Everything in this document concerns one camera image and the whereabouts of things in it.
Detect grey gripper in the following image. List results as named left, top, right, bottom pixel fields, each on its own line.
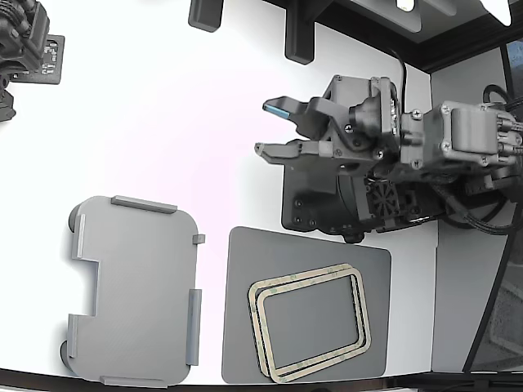
left=253, top=75, right=400, bottom=175

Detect beige rectangular frame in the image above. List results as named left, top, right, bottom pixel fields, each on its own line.
left=255, top=267, right=373, bottom=385
left=247, top=262, right=357, bottom=375

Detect grey six-joint robot arm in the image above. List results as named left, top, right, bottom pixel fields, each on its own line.
left=280, top=83, right=523, bottom=246

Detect dark grey mat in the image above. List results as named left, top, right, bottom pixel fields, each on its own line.
left=221, top=225, right=393, bottom=385

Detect wrist camera with circuit board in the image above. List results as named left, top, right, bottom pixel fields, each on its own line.
left=347, top=76, right=401, bottom=143

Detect long black bracket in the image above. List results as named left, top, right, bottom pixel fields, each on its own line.
left=284, top=0, right=316, bottom=65

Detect black power cable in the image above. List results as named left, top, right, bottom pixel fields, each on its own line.
left=387, top=47, right=409, bottom=114

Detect black enclosure rail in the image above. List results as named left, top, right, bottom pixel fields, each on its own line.
left=261, top=0, right=523, bottom=75

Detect grey frame holder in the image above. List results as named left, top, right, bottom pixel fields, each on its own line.
left=60, top=194, right=206, bottom=389

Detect black camera circuit board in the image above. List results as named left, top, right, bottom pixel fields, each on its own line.
left=11, top=34, right=66, bottom=87

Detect black camera stand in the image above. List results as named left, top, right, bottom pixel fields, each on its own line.
left=0, top=0, right=52, bottom=123

